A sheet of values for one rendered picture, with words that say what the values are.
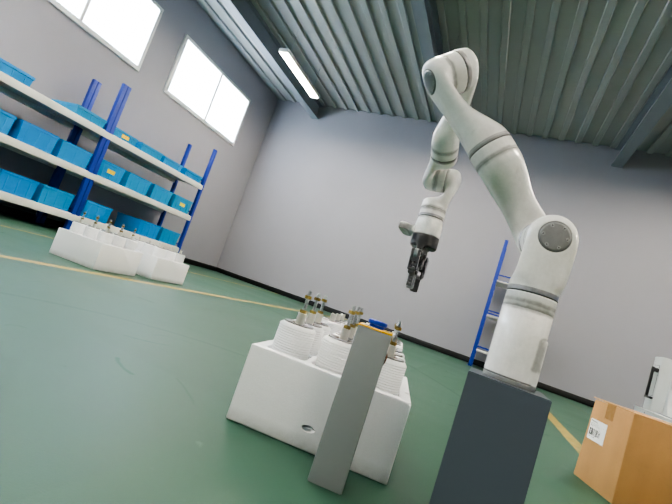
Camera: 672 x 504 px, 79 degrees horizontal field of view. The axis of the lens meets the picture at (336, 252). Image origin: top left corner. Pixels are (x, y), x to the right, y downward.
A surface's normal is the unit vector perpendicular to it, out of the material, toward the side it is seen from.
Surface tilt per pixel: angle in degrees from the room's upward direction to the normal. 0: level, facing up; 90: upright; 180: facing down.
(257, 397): 90
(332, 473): 90
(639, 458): 90
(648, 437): 90
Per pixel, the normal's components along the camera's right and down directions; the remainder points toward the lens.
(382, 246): -0.33, -0.21
